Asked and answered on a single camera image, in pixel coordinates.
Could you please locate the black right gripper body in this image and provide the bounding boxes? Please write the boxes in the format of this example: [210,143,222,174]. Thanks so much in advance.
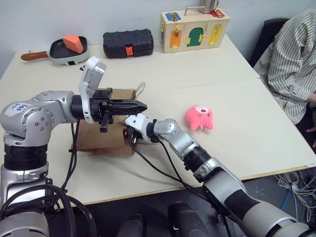
[124,126,142,147]

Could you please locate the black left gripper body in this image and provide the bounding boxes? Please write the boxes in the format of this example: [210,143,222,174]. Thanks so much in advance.
[89,88,115,133]

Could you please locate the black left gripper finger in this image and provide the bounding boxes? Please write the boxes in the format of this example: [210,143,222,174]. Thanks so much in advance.
[110,99,148,109]
[110,106,147,116]

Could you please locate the pink pig plush toy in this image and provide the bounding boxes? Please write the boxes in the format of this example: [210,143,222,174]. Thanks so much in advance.
[185,104,214,132]

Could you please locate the brown cardboard box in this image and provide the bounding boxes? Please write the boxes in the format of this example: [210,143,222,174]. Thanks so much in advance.
[73,82,147,158]

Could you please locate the black plastic tool case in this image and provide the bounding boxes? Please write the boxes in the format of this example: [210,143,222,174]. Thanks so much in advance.
[102,29,155,59]

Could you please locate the green frying pan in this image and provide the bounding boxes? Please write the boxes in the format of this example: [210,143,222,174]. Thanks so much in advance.
[20,36,90,67]

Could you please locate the orange wedge block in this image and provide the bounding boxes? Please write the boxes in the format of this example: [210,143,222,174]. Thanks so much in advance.
[62,35,85,53]

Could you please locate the white label with blue writing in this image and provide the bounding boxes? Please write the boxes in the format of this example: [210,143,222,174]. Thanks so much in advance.
[4,101,29,117]

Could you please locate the small dark rounded shape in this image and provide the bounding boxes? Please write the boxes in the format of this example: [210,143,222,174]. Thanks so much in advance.
[118,213,144,237]

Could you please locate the wooden lock box with latches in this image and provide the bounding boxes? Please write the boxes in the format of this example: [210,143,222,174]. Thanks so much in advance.
[159,6,231,54]

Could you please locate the large dark rounded shape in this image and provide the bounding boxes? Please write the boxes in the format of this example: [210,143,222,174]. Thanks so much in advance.
[167,201,208,237]

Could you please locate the black chair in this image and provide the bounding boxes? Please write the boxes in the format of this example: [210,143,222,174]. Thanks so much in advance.
[248,18,290,68]

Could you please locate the person in striped shirt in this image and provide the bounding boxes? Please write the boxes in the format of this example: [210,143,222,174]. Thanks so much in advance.
[253,7,316,149]

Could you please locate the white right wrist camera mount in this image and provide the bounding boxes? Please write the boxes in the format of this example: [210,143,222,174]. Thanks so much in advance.
[123,114,154,144]

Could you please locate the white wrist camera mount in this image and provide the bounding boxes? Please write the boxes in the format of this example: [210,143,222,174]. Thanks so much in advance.
[123,114,154,144]
[78,56,108,124]

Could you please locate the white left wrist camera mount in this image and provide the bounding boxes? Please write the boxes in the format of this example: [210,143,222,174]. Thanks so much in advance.
[78,56,108,124]

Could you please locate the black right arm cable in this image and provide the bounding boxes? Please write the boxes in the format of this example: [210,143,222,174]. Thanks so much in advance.
[127,137,224,213]

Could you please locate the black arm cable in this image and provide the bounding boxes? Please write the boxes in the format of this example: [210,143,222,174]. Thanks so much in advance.
[0,120,97,237]
[127,137,224,213]

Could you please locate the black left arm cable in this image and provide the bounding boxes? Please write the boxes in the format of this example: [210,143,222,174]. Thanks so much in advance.
[0,120,97,237]

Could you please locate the white cables on floor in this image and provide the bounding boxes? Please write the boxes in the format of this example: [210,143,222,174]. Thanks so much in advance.
[276,170,316,223]

